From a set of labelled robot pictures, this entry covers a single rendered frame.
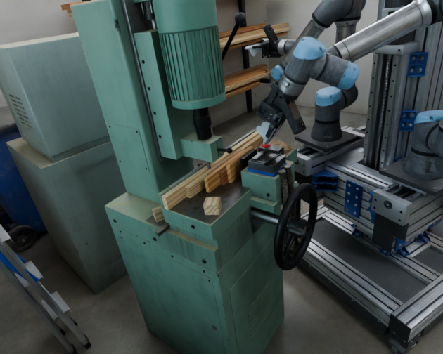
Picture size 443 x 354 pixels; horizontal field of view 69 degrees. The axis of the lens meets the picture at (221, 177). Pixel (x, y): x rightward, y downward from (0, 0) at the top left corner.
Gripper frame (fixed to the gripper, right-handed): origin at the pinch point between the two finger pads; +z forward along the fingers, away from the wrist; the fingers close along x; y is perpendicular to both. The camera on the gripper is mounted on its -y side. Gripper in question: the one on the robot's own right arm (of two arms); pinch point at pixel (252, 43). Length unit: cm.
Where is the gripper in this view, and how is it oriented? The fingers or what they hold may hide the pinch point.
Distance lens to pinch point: 203.1
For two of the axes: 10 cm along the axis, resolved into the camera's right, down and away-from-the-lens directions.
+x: 6.8, -5.3, 5.0
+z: -7.0, -2.7, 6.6
